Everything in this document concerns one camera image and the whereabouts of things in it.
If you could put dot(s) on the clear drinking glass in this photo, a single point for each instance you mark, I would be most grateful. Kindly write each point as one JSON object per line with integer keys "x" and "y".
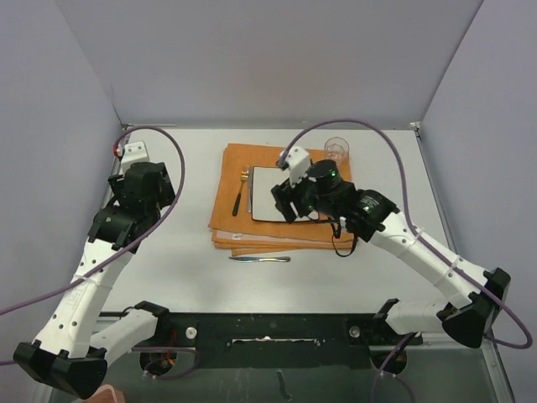
{"x": 337, "y": 149}

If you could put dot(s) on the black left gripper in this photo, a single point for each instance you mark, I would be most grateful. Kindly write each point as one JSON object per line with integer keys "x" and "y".
{"x": 165, "y": 198}

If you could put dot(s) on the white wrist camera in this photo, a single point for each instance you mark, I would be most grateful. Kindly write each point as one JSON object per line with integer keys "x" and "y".
{"x": 296, "y": 161}
{"x": 134, "y": 153}

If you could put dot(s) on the gold spoon dark handle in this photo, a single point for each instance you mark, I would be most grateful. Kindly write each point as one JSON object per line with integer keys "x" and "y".
{"x": 243, "y": 180}

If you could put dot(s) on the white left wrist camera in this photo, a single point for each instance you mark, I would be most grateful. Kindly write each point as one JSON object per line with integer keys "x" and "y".
{"x": 134, "y": 153}

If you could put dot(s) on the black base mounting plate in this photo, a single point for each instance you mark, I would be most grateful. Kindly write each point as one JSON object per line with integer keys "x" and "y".
{"x": 268, "y": 341}

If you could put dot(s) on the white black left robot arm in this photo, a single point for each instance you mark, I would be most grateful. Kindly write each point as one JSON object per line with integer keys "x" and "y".
{"x": 66, "y": 354}

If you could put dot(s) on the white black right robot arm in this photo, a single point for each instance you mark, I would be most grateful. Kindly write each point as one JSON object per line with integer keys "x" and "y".
{"x": 423, "y": 277}

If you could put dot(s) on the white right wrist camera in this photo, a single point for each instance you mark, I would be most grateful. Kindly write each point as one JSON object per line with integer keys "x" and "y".
{"x": 296, "y": 161}

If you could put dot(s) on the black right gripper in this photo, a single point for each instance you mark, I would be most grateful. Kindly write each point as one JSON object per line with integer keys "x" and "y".
{"x": 285, "y": 194}

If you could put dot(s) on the white square plate black rim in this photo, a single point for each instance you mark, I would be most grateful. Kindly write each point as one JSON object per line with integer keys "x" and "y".
{"x": 263, "y": 203}

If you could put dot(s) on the silver table knife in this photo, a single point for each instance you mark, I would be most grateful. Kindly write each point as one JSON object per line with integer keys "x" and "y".
{"x": 254, "y": 259}
{"x": 250, "y": 188}

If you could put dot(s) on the pink plastic bin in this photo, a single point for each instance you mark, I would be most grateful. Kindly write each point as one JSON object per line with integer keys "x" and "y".
{"x": 108, "y": 394}

